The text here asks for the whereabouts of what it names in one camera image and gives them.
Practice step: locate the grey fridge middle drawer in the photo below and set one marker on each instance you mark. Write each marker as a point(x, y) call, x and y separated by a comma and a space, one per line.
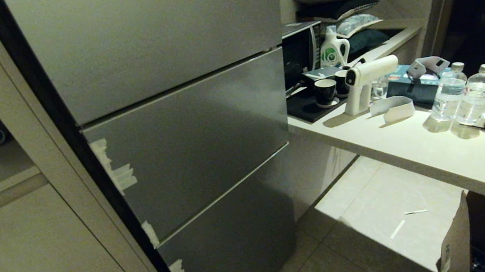
point(195, 149)

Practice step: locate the grey fridge drawer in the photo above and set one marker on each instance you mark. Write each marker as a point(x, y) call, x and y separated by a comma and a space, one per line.
point(238, 251)
point(195, 149)

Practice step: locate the grey fridge bottom drawer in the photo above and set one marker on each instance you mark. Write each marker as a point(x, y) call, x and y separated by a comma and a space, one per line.
point(238, 251)

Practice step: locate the grey fridge upper door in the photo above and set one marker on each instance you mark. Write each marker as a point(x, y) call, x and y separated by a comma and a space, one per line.
point(144, 33)

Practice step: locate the black tray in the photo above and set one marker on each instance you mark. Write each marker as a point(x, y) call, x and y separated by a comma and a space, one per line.
point(309, 106)

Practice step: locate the black cup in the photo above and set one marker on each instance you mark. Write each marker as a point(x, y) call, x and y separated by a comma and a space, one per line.
point(342, 82)
point(325, 91)

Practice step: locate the black microwave oven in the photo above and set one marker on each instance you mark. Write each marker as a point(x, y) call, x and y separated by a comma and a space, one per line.
point(299, 48)

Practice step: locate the white detergent bottle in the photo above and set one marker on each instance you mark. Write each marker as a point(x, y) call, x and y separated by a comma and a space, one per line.
point(333, 48)

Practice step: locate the white spray gun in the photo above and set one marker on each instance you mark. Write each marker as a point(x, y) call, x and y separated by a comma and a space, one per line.
point(365, 79)

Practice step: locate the grey tape strip loop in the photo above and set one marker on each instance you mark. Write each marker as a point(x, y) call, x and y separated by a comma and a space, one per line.
point(395, 108)

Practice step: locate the dark teal pillow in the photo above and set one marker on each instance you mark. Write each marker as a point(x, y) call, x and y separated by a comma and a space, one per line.
point(367, 39)

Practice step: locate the patterned light pillow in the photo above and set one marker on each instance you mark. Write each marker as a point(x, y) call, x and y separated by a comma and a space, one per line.
point(355, 24)

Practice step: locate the black pillow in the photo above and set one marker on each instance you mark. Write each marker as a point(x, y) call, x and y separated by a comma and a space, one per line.
point(339, 8)

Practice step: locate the teal tissue box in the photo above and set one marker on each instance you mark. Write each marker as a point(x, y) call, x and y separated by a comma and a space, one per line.
point(413, 86)

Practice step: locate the clear water bottle white cap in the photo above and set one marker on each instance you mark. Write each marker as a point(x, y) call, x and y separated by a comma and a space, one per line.
point(473, 98)
point(449, 94)

